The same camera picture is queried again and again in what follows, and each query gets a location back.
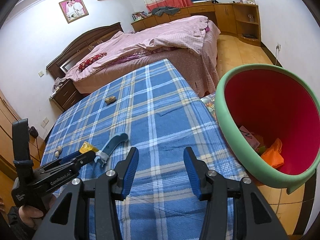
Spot yellow wrapper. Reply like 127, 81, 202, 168
79, 141, 99, 154

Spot blue handled brush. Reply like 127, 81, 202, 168
94, 133, 129, 167

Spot orange plastic bag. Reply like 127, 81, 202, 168
261, 138, 284, 168

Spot left hand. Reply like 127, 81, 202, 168
18, 194, 56, 230

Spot dark wooden nightstand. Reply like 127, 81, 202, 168
49, 80, 85, 112

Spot walnut shell on table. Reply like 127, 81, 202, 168
105, 96, 117, 105

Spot white card in bin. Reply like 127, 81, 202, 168
239, 126, 260, 150

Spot blue plaid tablecloth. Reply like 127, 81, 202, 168
42, 59, 246, 239

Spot red floral pillow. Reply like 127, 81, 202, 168
78, 52, 107, 72

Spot red bin with green rim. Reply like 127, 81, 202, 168
215, 64, 319, 193

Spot dark wooden headboard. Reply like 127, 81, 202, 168
46, 22, 123, 79

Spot framed wedding photo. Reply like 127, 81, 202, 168
59, 0, 88, 23

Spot books on cabinet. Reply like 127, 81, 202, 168
132, 11, 149, 21

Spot bed with pink quilt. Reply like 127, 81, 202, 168
66, 15, 220, 97

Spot grey clothes pile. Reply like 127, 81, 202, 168
151, 6, 180, 17

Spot wooden desk cabinet unit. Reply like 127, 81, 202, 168
131, 2, 261, 46

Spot coiled green floor cable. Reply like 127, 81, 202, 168
273, 44, 282, 67

